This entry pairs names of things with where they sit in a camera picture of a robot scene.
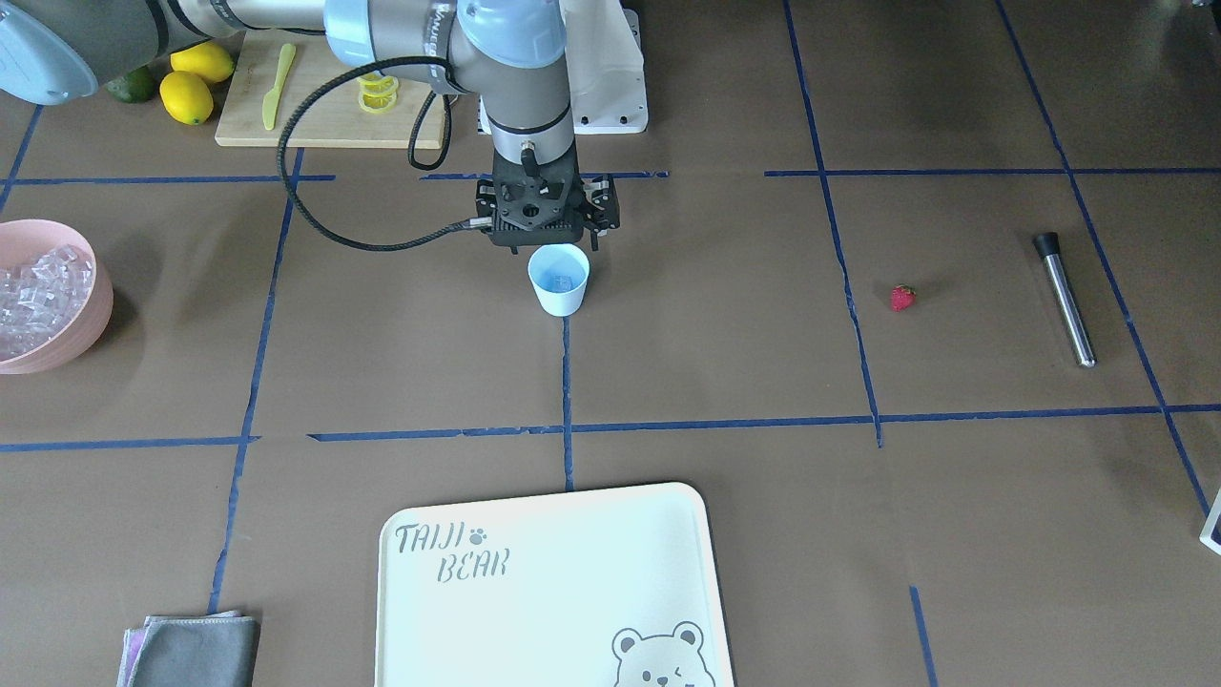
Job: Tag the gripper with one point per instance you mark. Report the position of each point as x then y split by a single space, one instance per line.
605 204

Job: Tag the clear ice cubes pile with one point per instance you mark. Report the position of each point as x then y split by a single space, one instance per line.
41 296

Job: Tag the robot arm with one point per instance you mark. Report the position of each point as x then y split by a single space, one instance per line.
519 57

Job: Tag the blue plastic cup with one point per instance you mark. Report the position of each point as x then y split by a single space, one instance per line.
559 259

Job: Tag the metal cup rack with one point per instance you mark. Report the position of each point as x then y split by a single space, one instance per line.
1209 536

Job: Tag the lemon slices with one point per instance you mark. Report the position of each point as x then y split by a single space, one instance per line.
377 93

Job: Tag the bamboo cutting board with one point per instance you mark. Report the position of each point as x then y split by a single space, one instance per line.
335 121

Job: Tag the yellow plastic knife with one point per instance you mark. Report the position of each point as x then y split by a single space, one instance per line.
271 99

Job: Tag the red strawberry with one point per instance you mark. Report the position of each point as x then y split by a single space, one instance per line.
902 297

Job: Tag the yellow lemon near avocado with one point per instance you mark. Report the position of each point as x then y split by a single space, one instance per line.
211 62

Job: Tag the cream bear tray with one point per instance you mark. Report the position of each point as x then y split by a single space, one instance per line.
602 587

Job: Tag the yellow lemon outer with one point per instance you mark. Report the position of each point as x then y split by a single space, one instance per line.
186 98

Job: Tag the green avocado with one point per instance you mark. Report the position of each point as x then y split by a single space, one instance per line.
138 86

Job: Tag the steel muddler black tip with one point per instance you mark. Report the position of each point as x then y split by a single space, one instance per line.
1047 245

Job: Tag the pink bowl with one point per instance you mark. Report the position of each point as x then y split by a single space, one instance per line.
26 239

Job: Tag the grey folded cloth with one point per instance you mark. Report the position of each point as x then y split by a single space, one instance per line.
210 650

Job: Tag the white pole mount base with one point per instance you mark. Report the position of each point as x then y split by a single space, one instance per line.
604 58

